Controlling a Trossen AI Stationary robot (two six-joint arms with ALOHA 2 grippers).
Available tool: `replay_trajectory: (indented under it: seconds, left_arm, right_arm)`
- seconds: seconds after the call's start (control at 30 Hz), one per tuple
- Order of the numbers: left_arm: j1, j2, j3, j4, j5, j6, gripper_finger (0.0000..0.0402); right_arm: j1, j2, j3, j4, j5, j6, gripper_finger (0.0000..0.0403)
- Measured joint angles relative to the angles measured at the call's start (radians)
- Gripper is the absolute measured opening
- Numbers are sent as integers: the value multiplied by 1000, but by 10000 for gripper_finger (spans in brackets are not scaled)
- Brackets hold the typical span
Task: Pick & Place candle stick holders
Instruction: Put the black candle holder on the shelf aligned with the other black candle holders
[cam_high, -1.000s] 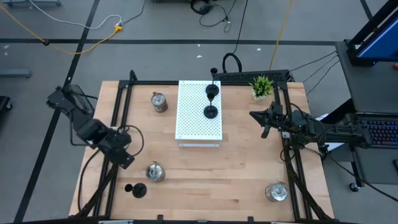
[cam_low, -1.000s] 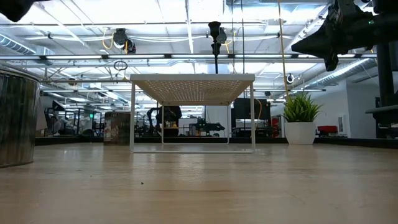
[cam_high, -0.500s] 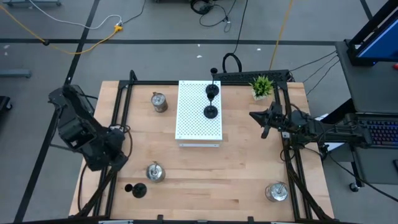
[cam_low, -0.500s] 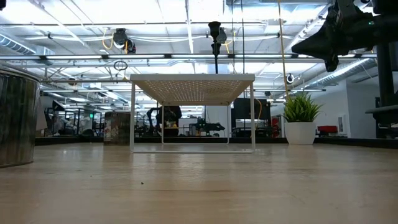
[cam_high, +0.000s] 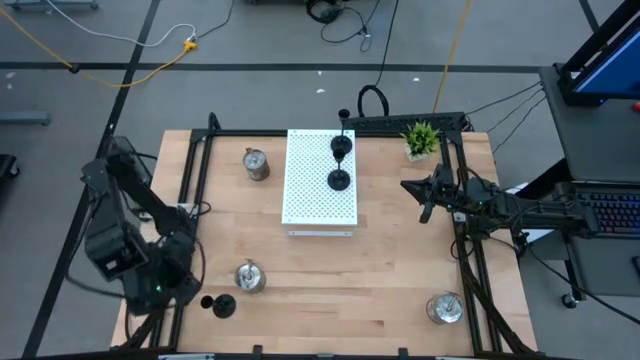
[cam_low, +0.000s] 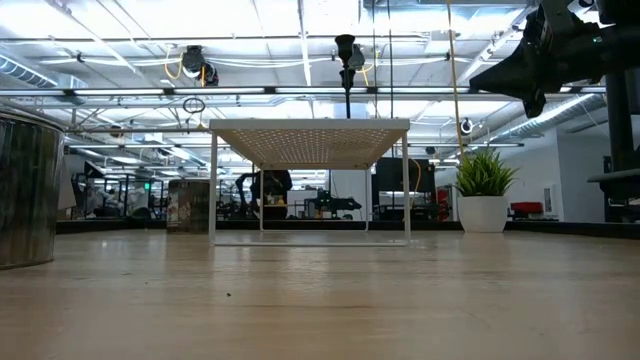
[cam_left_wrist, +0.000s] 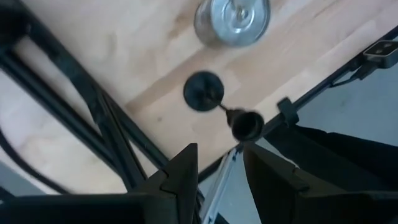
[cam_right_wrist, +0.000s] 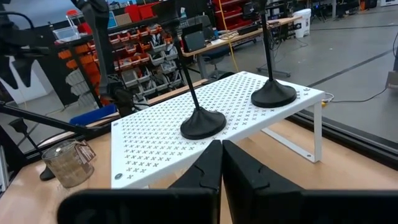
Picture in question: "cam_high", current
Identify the white perforated metal shelf riser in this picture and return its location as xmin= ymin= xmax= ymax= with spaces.
xmin=280 ymin=128 xmax=359 ymax=238

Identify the black backlit keyboard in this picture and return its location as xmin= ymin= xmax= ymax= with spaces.
xmin=574 ymin=187 xmax=640 ymax=239

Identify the black cable bundle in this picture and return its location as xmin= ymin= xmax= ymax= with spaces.
xmin=304 ymin=0 xmax=375 ymax=54

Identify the white paper sheet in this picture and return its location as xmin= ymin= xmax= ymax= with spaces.
xmin=503 ymin=183 xmax=557 ymax=245

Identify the black perforated metal box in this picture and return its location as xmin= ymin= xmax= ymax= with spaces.
xmin=342 ymin=111 xmax=474 ymax=134

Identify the long black floor cable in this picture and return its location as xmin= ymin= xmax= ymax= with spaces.
xmin=519 ymin=234 xmax=640 ymax=327

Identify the grey computer cart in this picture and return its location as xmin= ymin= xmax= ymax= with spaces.
xmin=508 ymin=64 xmax=640 ymax=309

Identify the thin black floor cable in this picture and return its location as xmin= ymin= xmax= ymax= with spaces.
xmin=194 ymin=0 xmax=236 ymax=41

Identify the black aluminium table frame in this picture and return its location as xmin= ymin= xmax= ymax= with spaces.
xmin=117 ymin=112 xmax=539 ymax=360

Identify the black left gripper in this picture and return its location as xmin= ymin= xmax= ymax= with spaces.
xmin=124 ymin=264 xmax=202 ymax=317

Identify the black floor stand base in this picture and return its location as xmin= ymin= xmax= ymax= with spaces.
xmin=0 ymin=153 xmax=21 ymax=181

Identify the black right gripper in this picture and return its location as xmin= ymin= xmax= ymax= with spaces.
xmin=401 ymin=163 xmax=469 ymax=225

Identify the white cable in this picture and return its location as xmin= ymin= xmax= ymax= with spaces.
xmin=47 ymin=0 xmax=199 ymax=49

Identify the black power supply box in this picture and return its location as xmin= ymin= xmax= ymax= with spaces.
xmin=107 ymin=134 xmax=154 ymax=166

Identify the green plant in white pot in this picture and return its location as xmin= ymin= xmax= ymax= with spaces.
xmin=400 ymin=120 xmax=443 ymax=162

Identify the yellow extension cable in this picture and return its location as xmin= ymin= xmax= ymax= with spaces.
xmin=431 ymin=0 xmax=474 ymax=114
xmin=0 ymin=7 xmax=199 ymax=89

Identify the black monitor with stand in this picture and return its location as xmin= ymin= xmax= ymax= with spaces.
xmin=557 ymin=0 xmax=640 ymax=107

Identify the black looped cable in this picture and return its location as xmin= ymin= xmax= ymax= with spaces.
xmin=356 ymin=0 xmax=400 ymax=119

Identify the grey metal base bar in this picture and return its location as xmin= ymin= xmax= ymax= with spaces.
xmin=0 ymin=112 xmax=51 ymax=126
xmin=4 ymin=0 xmax=100 ymax=13

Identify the black candlestick holder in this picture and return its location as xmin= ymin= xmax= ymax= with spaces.
xmin=329 ymin=108 xmax=354 ymax=156
xmin=199 ymin=293 xmax=237 ymax=320
xmin=327 ymin=147 xmax=352 ymax=192

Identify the silver cylindrical candle holder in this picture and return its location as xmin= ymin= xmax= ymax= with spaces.
xmin=233 ymin=258 xmax=267 ymax=294
xmin=425 ymin=292 xmax=465 ymax=325
xmin=242 ymin=147 xmax=272 ymax=182

